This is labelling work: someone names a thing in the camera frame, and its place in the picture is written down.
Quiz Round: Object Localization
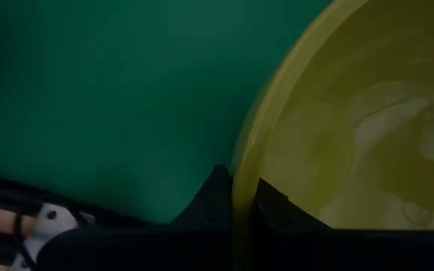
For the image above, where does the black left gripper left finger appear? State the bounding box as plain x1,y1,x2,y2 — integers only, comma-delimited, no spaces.
170,164,234,229

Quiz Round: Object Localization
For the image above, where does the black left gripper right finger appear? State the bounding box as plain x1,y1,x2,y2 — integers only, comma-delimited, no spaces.
254,177,333,231

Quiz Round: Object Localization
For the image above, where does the green plastic bowl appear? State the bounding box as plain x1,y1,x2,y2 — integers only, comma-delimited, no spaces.
231,0,434,271

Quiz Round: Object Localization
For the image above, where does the white bracket with hole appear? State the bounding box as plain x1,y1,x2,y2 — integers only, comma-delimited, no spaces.
11,202,96,271

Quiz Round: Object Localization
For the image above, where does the thin black cable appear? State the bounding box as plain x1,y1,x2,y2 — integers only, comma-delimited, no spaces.
12,212,39,270

